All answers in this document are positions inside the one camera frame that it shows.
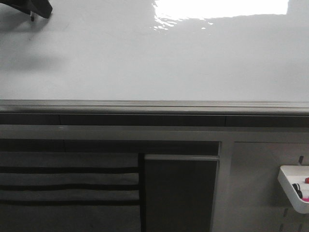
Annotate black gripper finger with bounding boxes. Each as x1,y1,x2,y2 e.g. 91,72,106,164
30,0,53,18
0,0,31,12

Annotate black tip whiteboard marker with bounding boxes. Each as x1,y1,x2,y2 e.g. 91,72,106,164
30,12,35,22

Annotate large white whiteboard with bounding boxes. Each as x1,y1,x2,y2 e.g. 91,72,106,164
0,0,309,115

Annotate grey striped fabric panel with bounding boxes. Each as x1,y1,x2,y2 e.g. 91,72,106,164
0,152,144,232

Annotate white plastic marker tray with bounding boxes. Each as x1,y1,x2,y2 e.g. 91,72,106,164
278,165,309,214

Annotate black cap marker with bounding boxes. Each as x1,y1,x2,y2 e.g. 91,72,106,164
292,183,303,199

